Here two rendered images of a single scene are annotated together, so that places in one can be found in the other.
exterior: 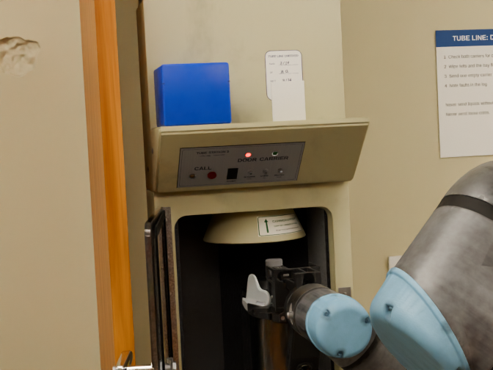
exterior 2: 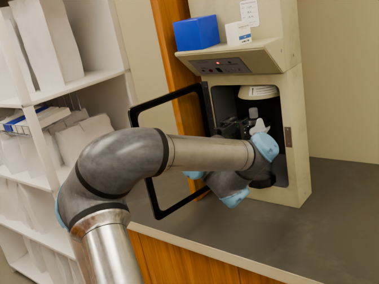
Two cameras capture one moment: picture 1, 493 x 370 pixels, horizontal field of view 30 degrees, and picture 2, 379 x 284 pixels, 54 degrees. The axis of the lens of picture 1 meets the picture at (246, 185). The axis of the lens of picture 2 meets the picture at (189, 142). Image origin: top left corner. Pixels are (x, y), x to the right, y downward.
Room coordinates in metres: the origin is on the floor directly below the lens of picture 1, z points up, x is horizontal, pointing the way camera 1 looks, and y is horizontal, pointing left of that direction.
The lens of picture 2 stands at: (0.61, -0.86, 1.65)
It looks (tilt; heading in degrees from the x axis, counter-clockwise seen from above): 20 degrees down; 54
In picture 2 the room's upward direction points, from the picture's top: 11 degrees counter-clockwise
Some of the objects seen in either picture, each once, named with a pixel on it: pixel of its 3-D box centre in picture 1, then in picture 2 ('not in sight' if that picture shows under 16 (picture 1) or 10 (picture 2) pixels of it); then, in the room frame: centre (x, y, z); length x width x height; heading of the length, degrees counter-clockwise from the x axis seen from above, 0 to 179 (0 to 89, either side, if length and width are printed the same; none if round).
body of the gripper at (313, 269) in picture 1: (298, 297); (230, 136); (1.34, -0.07, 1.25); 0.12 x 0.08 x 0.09; 12
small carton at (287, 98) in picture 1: (287, 101); (238, 33); (1.42, -0.07, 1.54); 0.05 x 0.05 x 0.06; 88
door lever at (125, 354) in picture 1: (136, 363); not in sight; (1.19, 0.16, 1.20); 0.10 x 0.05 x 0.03; 2
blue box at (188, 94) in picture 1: (191, 95); (196, 32); (1.39, 0.08, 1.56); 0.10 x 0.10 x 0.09; 12
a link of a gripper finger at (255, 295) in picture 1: (253, 292); not in sight; (1.42, 0.00, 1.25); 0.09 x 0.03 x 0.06; 36
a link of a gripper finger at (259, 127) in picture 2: not in sight; (260, 126); (1.44, -0.09, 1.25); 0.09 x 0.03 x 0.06; 168
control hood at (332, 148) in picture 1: (260, 155); (228, 61); (1.41, -0.02, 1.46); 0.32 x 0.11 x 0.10; 102
